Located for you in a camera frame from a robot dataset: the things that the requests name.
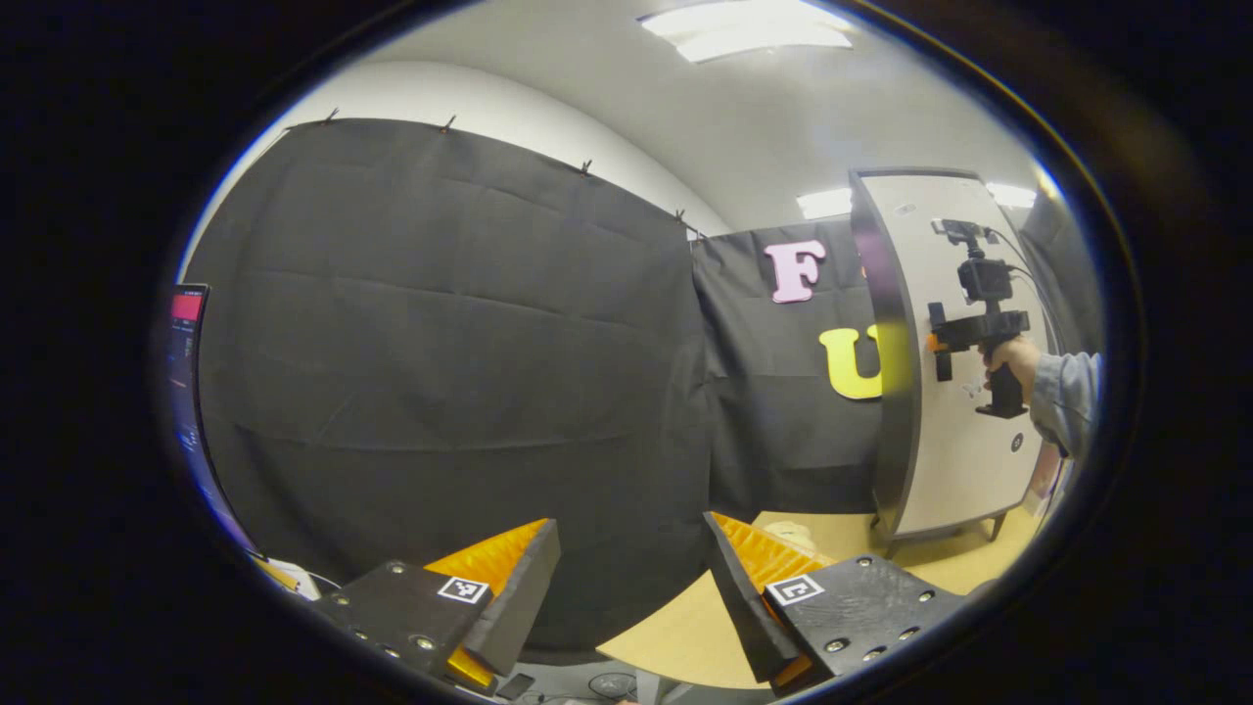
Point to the dark grey cabinet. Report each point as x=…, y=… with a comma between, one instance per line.
x=886, y=392

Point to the light grey cabinet door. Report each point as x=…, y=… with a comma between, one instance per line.
x=954, y=460

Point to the computer monitor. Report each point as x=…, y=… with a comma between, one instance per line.
x=184, y=343

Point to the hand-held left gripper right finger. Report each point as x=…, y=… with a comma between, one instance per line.
x=739, y=597

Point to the ceiling light panel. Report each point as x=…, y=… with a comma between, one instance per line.
x=1010, y=194
x=754, y=27
x=824, y=203

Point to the black backdrop cloth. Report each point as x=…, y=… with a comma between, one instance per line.
x=440, y=392

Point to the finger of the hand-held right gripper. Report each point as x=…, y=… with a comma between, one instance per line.
x=954, y=333

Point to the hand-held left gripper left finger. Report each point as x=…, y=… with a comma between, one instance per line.
x=519, y=597

